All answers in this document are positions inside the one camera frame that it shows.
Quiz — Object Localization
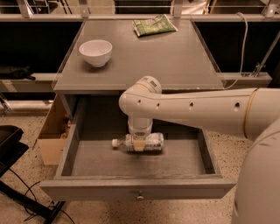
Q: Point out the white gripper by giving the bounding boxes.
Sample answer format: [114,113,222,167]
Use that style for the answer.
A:
[128,115,153,151]

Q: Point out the blue label plastic bottle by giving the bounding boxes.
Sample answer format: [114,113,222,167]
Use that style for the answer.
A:
[111,132,164,152]

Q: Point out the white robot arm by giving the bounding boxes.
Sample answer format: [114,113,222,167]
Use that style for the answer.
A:
[119,76,280,224]

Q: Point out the metal drawer knob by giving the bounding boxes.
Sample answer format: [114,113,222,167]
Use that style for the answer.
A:
[136,191,144,200]

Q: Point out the grey open drawer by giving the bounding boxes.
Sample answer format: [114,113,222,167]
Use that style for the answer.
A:
[40,96,235,201]

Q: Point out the cardboard box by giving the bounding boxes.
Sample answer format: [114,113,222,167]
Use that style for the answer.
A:
[38,94,71,165]

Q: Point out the grey cabinet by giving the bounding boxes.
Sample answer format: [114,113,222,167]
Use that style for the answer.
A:
[52,18,225,123]

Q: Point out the white ceramic bowl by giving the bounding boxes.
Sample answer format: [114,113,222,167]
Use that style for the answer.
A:
[79,39,113,67]

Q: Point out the green snack bag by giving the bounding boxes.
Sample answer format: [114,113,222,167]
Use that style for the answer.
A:
[132,14,178,37]

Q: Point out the black stand base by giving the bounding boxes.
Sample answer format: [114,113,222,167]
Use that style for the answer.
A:
[0,125,67,224]

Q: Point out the black cloth on shelf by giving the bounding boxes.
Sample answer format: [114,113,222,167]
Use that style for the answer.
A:
[0,66,36,81]

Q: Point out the black floor cable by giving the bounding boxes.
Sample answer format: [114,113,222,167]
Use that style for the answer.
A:
[8,168,76,224]

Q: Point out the white cable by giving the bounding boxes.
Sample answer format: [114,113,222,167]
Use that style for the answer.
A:
[223,11,249,90]

